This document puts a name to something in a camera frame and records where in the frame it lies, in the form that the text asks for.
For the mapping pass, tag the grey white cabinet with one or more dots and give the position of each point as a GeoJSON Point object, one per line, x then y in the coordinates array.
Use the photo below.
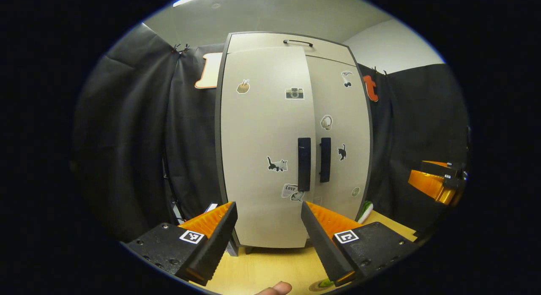
{"type": "Point", "coordinates": [219, 159]}

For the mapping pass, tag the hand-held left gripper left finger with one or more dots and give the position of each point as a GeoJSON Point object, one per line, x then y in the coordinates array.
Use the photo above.
{"type": "Point", "coordinates": [213, 244]}

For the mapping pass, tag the white cabinet door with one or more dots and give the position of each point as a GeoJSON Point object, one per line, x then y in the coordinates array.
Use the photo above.
{"type": "Point", "coordinates": [355, 130]}
{"type": "Point", "coordinates": [262, 130]}

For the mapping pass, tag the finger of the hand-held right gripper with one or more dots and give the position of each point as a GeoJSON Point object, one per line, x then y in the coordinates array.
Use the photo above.
{"type": "Point", "coordinates": [439, 168]}
{"type": "Point", "coordinates": [431, 185]}

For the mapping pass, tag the green white object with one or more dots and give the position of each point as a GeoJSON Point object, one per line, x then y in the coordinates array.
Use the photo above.
{"type": "Point", "coordinates": [365, 212]}

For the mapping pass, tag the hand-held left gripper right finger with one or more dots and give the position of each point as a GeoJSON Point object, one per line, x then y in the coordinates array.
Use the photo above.
{"type": "Point", "coordinates": [323, 244]}

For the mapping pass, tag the round brown coaster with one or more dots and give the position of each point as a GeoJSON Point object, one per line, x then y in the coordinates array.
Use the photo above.
{"type": "Point", "coordinates": [315, 286]}

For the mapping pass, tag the white cabinet drawer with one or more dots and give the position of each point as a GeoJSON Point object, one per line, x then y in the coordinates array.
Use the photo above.
{"type": "Point", "coordinates": [262, 41]}

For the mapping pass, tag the green label clear bottle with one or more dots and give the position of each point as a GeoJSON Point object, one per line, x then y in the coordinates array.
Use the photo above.
{"type": "Point", "coordinates": [326, 282]}

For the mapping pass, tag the white blue box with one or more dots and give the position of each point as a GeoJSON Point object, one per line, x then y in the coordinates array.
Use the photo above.
{"type": "Point", "coordinates": [210, 208]}

